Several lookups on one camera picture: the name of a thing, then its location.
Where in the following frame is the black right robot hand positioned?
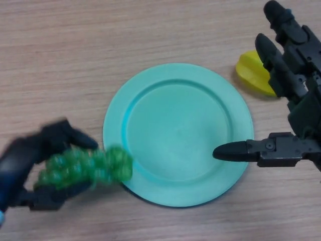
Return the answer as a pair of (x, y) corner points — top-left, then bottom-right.
(212, 0), (321, 173)

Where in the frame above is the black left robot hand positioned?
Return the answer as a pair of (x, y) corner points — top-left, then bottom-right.
(0, 117), (99, 213)

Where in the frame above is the green grapes bunch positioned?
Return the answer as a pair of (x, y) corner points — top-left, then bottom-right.
(34, 144), (134, 191)

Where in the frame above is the green round plate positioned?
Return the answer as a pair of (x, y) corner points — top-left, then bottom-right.
(102, 63), (254, 208)

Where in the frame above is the yellow starfruit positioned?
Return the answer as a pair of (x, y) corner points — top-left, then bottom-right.
(235, 50), (281, 97)

